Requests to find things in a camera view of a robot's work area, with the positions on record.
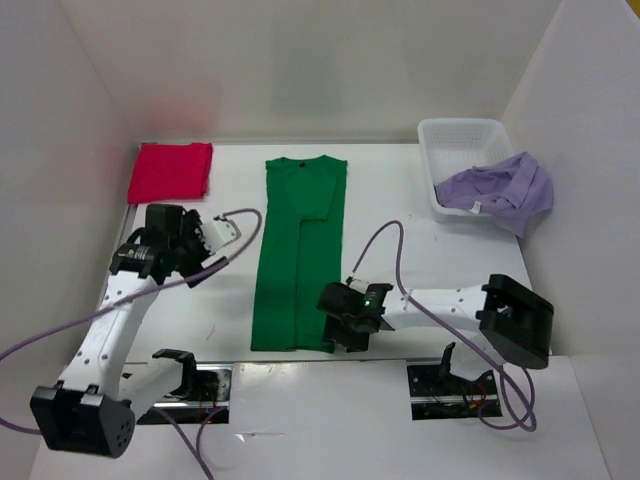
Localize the red t shirt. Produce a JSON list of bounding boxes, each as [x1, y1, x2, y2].
[[127, 143, 214, 205]]

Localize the green t shirt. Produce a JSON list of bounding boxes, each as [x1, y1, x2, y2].
[[250, 156, 348, 353]]

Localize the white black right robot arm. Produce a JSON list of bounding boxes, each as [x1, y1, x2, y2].
[[317, 274, 554, 393]]

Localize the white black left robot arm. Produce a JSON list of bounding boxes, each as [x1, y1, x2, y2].
[[30, 204, 241, 458]]

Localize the white plastic basket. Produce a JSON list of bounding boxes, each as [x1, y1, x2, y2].
[[417, 118, 515, 223]]

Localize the lavender t shirt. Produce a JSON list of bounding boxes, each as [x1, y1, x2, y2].
[[435, 152, 553, 238]]

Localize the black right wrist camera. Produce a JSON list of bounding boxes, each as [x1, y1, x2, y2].
[[317, 282, 393, 333]]

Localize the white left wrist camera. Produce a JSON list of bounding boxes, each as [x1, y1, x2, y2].
[[200, 217, 241, 254]]

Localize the aluminium table edge rail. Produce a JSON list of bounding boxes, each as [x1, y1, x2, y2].
[[96, 141, 147, 307]]

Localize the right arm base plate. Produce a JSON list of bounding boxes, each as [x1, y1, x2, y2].
[[406, 363, 503, 421]]

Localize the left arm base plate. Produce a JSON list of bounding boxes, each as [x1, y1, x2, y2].
[[138, 363, 233, 425]]

